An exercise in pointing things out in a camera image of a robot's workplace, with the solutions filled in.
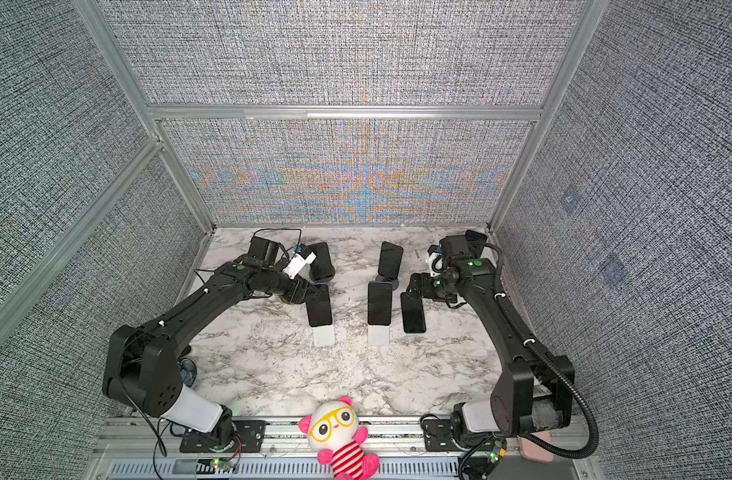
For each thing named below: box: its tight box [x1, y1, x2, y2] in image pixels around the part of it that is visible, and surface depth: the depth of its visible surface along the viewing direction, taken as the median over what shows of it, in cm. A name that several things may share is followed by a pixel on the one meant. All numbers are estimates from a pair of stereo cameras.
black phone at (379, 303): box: [367, 281, 393, 326], surface depth 87 cm
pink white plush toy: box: [298, 396, 380, 480], surface depth 69 cm
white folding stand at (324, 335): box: [312, 325, 335, 346], surface depth 91 cm
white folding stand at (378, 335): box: [367, 325, 390, 347], surface depth 92 cm
